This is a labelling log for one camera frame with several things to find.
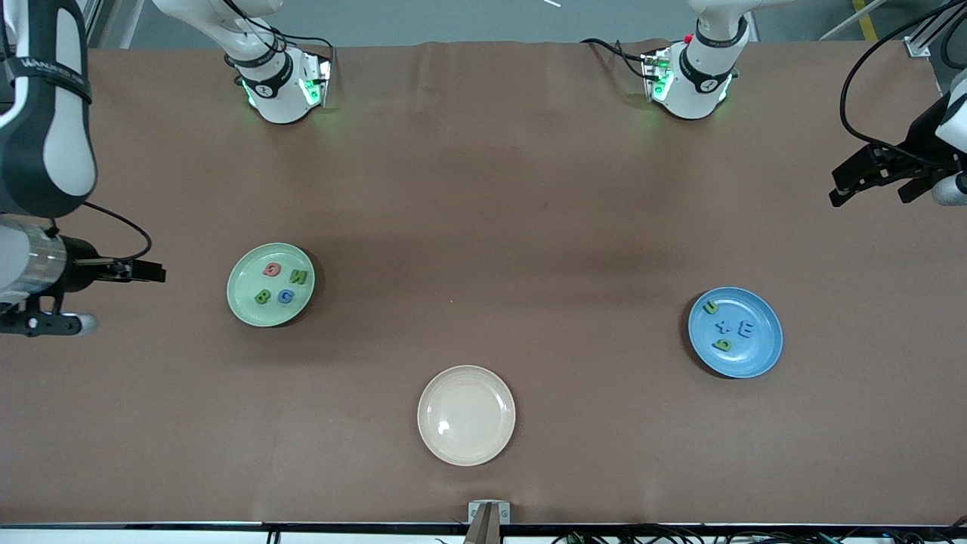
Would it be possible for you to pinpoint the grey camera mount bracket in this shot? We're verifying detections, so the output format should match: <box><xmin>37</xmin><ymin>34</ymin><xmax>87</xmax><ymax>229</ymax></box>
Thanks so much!
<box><xmin>462</xmin><ymin>500</ymin><xmax>511</xmax><ymax>544</ymax></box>

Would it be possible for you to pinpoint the beige plate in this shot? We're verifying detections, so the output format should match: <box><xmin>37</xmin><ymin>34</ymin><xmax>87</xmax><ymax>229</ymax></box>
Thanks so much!
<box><xmin>417</xmin><ymin>365</ymin><xmax>517</xmax><ymax>467</ymax></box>

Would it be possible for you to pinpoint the green plate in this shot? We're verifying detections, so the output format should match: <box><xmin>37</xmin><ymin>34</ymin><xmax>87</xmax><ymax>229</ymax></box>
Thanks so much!
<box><xmin>227</xmin><ymin>242</ymin><xmax>316</xmax><ymax>328</ymax></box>

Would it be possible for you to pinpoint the brown table cover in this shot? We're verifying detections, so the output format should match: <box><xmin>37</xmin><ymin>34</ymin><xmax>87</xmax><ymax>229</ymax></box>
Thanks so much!
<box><xmin>0</xmin><ymin>39</ymin><xmax>967</xmax><ymax>527</ymax></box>

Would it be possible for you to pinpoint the aluminium frame profile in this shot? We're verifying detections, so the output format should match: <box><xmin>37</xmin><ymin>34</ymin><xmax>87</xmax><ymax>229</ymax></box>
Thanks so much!
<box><xmin>904</xmin><ymin>23</ymin><xmax>950</xmax><ymax>58</ymax></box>

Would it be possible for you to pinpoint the blue plate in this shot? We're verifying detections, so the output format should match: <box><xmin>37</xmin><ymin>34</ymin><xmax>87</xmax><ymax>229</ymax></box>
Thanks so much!
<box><xmin>687</xmin><ymin>286</ymin><xmax>784</xmax><ymax>379</ymax></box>

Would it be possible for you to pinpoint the black base cable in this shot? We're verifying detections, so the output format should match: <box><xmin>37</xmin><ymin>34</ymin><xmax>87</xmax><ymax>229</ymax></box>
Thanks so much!
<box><xmin>224</xmin><ymin>0</ymin><xmax>337</xmax><ymax>55</ymax></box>
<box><xmin>580</xmin><ymin>38</ymin><xmax>652</xmax><ymax>80</ymax></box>

